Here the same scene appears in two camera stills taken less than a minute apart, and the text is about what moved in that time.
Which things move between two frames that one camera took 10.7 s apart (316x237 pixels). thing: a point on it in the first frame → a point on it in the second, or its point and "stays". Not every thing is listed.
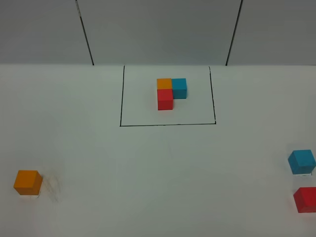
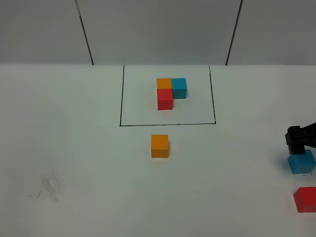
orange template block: [163, 83] stays
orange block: [28, 182] → [160, 146]
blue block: [301, 162] stays
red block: [305, 199] stays
